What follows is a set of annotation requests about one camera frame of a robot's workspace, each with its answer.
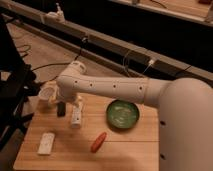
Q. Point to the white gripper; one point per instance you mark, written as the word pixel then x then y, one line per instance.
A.
pixel 67 97

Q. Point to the black eraser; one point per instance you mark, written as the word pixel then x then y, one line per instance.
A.
pixel 61 109

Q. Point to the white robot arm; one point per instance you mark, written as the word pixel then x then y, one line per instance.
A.
pixel 184 106

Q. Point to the white sponge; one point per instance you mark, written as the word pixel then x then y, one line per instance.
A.
pixel 46 144

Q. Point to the white remote controller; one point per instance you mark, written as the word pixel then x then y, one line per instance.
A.
pixel 77 113

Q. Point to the white cup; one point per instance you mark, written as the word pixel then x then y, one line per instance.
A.
pixel 47 94

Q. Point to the orange carrot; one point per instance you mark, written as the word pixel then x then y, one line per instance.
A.
pixel 98 142

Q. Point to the green bowl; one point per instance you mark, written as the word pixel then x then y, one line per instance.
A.
pixel 122 115

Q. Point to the black tripod stand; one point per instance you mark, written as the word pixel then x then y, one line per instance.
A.
pixel 17 83

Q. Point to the grey metal rail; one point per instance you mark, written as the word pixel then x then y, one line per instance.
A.
pixel 157 45

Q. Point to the white device on rail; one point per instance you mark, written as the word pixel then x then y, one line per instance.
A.
pixel 58 15

